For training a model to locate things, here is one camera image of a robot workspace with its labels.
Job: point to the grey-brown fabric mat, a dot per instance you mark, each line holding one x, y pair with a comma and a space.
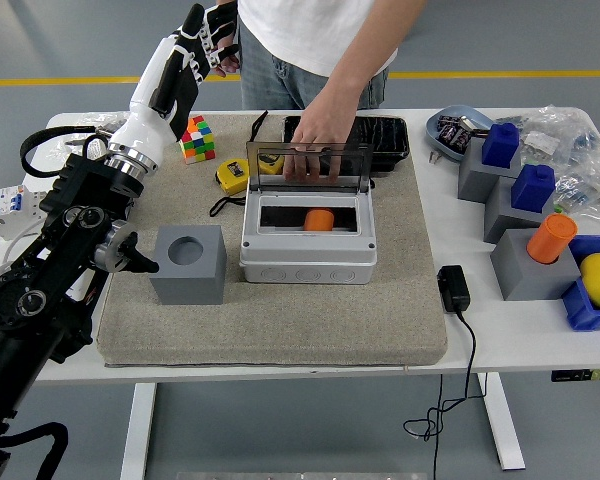
280, 325

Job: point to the blue plastic block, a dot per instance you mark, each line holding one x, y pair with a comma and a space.
532, 187
500, 145

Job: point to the person's left forearm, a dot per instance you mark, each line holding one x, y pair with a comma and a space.
370, 50

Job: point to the colourful puzzle cube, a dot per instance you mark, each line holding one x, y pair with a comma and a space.
200, 142

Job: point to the dark small packet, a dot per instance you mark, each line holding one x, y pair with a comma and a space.
449, 121
455, 136

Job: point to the clear plastic bag of parts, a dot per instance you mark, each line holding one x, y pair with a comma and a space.
85, 119
587, 187
555, 132

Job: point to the person's right hand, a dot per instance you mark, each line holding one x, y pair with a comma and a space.
230, 65

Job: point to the grey block holder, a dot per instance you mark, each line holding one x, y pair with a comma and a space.
502, 220
472, 175

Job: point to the yellow tape measure 5m print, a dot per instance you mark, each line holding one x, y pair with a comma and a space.
270, 162

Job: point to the blue-grey dish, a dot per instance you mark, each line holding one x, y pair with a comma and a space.
472, 114

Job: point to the black plastic tray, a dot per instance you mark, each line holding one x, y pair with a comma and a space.
380, 135

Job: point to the white circuit breaker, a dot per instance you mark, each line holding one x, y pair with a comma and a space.
15, 205

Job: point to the smoked transparent box lid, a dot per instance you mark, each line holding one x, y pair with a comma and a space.
355, 167

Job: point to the grey plastic junction box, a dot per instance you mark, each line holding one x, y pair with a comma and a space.
307, 262

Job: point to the orange cylinder battery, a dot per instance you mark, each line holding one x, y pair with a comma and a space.
319, 221
550, 240

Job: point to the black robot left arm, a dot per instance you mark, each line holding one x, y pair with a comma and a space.
55, 250

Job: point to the grey block with round hole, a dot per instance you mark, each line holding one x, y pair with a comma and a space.
530, 280
190, 285

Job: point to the white table leg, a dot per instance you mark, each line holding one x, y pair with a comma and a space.
502, 425
137, 430

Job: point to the yellow tape measure black label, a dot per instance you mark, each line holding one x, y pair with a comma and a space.
232, 176

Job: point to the person's left hand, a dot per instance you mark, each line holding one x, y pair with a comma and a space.
325, 125

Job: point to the blue plastic bin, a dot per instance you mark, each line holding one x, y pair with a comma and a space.
582, 315

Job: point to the small metal clip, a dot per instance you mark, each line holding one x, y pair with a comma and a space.
434, 157

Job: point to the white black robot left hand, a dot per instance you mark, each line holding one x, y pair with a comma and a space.
150, 100

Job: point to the black table control panel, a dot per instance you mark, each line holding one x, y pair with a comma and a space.
567, 376

